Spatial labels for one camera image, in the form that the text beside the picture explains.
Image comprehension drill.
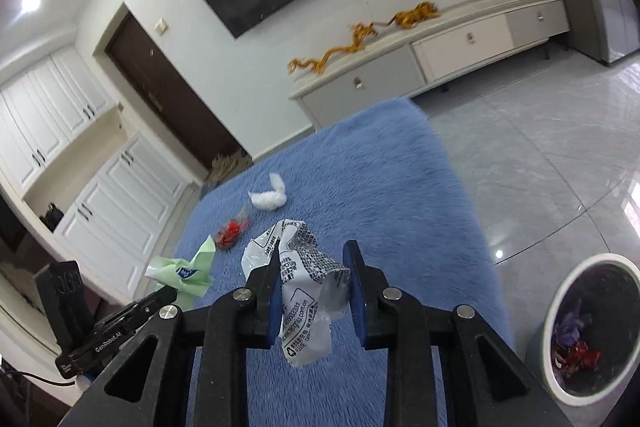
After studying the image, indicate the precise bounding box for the red small candy wrapper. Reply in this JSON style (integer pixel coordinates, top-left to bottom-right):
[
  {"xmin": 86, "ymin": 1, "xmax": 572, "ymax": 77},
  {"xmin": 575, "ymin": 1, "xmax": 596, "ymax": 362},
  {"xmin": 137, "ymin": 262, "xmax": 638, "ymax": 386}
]
[{"xmin": 214, "ymin": 208, "xmax": 250, "ymax": 251}]

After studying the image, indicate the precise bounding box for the white black printed wrapper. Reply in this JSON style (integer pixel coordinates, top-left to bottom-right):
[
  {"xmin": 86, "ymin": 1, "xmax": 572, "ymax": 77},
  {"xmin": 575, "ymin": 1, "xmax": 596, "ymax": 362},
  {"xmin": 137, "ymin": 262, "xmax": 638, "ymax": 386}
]
[{"xmin": 241, "ymin": 220, "xmax": 350, "ymax": 367}]

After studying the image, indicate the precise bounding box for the white built-in wardrobe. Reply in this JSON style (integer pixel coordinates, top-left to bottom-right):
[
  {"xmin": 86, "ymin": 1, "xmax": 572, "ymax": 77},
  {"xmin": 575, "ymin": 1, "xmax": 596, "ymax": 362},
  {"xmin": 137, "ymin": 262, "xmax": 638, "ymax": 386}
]
[{"xmin": 1, "ymin": 46, "xmax": 191, "ymax": 303}]

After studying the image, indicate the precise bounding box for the white tissue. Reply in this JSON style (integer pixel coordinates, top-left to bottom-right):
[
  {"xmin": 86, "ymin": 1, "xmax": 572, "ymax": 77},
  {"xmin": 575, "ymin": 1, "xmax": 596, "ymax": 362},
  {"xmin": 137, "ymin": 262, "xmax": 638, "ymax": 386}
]
[{"xmin": 248, "ymin": 172, "xmax": 288, "ymax": 211}]

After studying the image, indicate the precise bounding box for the light green tissue packet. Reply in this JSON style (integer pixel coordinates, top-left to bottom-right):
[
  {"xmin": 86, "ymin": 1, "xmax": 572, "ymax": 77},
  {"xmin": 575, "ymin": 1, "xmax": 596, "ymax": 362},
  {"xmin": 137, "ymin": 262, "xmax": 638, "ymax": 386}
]
[{"xmin": 145, "ymin": 236, "xmax": 217, "ymax": 311}]

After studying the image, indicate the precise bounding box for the golden dragon figurine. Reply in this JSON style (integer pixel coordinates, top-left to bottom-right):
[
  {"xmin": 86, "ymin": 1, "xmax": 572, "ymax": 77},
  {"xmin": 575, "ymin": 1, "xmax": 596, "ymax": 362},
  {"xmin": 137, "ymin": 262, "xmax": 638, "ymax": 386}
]
[{"xmin": 288, "ymin": 23, "xmax": 378, "ymax": 75}]

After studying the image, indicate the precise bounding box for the white round trash bin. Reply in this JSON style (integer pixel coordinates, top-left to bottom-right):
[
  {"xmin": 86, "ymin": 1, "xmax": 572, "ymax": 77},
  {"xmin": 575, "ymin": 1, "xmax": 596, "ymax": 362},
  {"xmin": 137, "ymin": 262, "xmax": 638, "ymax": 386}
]
[{"xmin": 525, "ymin": 254, "xmax": 639, "ymax": 407}]

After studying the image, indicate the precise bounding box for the dark red snack wrapper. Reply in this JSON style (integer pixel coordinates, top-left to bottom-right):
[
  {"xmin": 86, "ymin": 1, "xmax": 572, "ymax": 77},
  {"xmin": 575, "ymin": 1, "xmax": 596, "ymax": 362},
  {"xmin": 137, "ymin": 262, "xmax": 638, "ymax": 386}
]
[{"xmin": 551, "ymin": 341, "xmax": 602, "ymax": 378}]

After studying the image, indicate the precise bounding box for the dark brown door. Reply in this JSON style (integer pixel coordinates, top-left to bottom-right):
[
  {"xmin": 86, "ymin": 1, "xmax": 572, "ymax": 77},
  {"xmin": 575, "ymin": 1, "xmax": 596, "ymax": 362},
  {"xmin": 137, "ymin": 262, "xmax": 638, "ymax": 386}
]
[{"xmin": 105, "ymin": 14, "xmax": 244, "ymax": 168}]

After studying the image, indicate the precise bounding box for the white low tv cabinet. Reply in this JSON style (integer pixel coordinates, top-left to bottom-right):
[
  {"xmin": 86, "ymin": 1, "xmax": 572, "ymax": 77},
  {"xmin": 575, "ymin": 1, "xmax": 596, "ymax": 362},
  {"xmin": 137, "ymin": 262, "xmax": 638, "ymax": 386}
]
[{"xmin": 291, "ymin": 0, "xmax": 570, "ymax": 129}]

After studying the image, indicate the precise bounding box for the golden tiger figurine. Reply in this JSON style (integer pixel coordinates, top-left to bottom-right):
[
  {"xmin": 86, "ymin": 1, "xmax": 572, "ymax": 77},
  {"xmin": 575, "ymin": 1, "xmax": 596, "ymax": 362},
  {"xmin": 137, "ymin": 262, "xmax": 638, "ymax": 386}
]
[{"xmin": 386, "ymin": 1, "xmax": 440, "ymax": 29}]

